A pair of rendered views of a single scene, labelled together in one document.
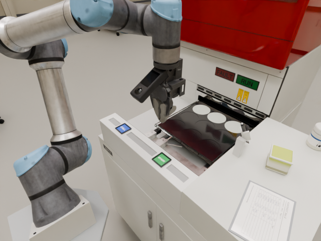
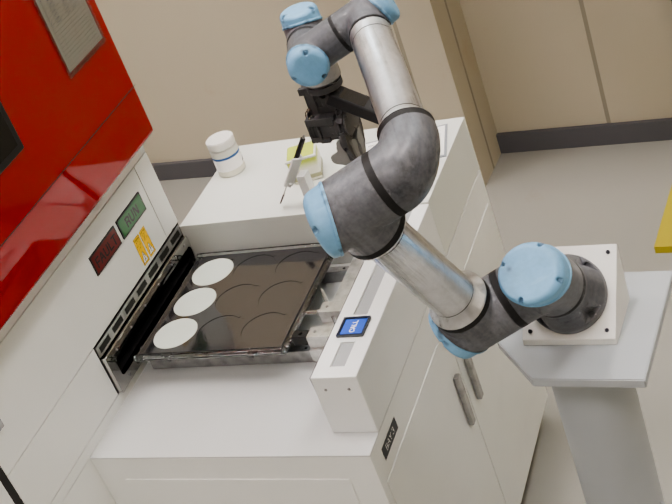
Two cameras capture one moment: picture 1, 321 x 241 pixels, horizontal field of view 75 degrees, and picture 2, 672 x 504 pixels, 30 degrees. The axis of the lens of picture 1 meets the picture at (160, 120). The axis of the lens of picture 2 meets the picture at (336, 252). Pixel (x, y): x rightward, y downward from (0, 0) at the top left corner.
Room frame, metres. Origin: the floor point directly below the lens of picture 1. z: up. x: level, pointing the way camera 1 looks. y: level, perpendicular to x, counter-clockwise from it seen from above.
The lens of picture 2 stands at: (1.34, 2.05, 2.33)
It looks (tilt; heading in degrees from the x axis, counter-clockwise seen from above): 31 degrees down; 252
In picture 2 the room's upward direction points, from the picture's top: 21 degrees counter-clockwise
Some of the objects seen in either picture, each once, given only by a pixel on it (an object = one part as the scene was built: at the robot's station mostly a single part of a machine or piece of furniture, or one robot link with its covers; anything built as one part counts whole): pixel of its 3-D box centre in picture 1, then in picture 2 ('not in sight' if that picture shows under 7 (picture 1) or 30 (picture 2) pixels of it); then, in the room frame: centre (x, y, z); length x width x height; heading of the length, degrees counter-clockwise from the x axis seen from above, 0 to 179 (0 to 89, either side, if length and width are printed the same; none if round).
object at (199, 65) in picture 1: (204, 79); (90, 318); (1.14, -0.26, 1.02); 0.81 x 0.03 x 0.40; 43
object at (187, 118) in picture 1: (204, 126); (237, 299); (0.85, -0.23, 0.90); 0.34 x 0.34 x 0.01; 43
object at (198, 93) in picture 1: (225, 110); (153, 310); (1.00, -0.37, 0.89); 0.44 x 0.02 x 0.10; 43
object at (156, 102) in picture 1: (162, 107); (345, 158); (0.58, -0.01, 1.19); 0.06 x 0.03 x 0.09; 132
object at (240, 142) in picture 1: (242, 140); (298, 180); (0.59, -0.32, 1.03); 0.06 x 0.04 x 0.13; 133
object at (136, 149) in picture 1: (142, 155); (383, 311); (0.65, 0.08, 0.89); 0.55 x 0.09 x 0.14; 43
